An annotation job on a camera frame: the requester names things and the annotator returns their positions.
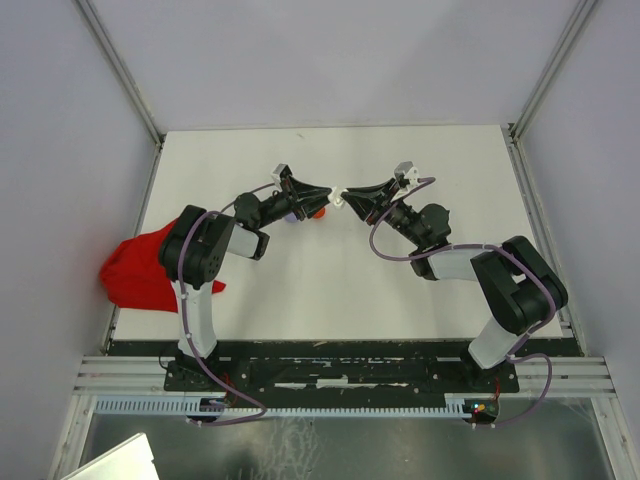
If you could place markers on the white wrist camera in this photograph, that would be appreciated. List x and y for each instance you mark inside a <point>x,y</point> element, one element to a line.
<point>406,176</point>
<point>280,173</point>

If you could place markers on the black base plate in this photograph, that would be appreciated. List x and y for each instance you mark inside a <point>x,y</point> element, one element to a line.
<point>341,374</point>

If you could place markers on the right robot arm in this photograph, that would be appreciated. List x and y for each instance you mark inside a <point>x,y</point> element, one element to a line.
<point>522,291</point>

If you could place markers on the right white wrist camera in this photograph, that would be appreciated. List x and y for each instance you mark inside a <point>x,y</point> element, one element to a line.
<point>406,176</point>

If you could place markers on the aluminium frame rail front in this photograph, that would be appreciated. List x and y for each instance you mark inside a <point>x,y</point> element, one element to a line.
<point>586,377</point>

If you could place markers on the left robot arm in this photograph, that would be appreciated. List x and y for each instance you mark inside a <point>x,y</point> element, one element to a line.
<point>193,251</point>

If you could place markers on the white earbud charging case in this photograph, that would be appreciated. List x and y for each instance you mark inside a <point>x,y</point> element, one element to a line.
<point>336,197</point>

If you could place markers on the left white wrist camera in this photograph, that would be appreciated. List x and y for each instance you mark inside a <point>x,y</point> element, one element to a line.
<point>280,173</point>

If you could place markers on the white box corner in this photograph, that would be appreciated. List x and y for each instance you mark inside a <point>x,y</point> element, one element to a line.
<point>131,459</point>

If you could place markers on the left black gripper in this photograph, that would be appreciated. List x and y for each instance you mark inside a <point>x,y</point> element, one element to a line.
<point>297,192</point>

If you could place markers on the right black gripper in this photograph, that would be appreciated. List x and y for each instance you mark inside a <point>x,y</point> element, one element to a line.
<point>358,199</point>

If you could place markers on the right aluminium corner post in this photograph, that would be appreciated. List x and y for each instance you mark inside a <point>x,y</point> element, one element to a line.
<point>576,25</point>

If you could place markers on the red cloth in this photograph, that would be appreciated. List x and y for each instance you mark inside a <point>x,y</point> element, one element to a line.
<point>133,277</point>

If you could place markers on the left aluminium corner post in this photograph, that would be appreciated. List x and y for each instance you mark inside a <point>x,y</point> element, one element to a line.
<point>90,15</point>

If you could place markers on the aluminium corner post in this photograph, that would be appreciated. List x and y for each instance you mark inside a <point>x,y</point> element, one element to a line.
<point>576,25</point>
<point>90,15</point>

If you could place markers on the circuit board with leds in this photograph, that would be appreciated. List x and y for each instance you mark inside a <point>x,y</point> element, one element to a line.
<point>484,411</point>

